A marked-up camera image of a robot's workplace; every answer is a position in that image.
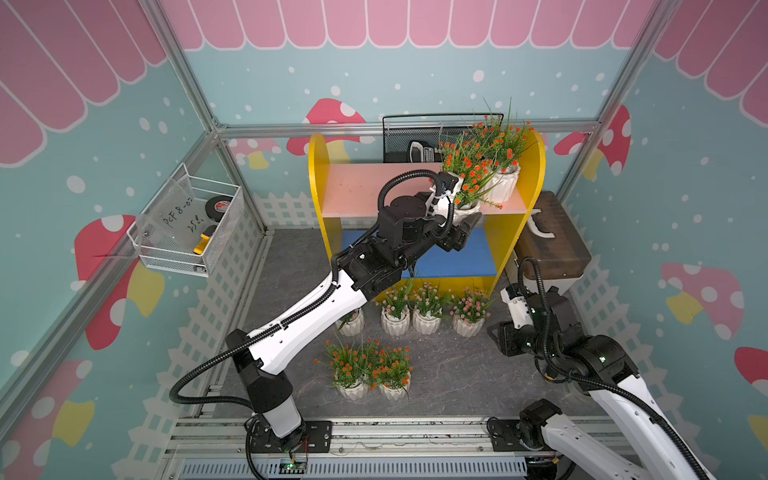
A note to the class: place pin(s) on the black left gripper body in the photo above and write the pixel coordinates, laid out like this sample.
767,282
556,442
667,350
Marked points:
447,237

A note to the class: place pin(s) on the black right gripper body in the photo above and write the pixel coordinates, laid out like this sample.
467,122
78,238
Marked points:
525,340

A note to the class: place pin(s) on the orange flower pot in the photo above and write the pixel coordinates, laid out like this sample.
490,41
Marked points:
471,156
501,140
390,372
350,365

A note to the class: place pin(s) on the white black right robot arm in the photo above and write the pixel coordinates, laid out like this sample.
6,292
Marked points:
602,369

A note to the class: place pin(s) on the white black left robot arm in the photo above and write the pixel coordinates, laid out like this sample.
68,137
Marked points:
359,273

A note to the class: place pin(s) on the black white label maker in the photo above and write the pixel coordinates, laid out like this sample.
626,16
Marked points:
422,152

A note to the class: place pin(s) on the pink flower pot far right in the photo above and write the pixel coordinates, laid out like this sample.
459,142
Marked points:
469,311

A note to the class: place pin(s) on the pink flower pot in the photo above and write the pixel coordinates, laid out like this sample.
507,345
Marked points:
395,308
351,324
428,308
469,311

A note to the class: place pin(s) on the white box with brown lid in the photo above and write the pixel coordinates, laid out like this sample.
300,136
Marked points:
551,237

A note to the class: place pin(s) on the pink flower pot far left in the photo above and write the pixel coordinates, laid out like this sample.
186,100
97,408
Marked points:
351,324

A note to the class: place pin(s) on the black tape roll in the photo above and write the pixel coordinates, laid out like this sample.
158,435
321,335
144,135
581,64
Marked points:
217,206

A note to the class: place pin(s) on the yellow utility knife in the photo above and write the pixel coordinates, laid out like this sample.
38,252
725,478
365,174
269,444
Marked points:
205,238

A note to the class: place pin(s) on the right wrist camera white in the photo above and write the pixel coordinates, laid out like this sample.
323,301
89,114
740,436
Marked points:
517,305

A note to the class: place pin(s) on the black mesh wire basket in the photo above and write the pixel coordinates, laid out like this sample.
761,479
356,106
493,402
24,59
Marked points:
399,131

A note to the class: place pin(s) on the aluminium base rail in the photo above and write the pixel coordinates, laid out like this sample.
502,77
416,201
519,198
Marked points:
462,447

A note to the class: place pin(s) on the clear wall-mounted wire basket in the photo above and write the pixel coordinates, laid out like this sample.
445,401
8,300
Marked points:
165,233

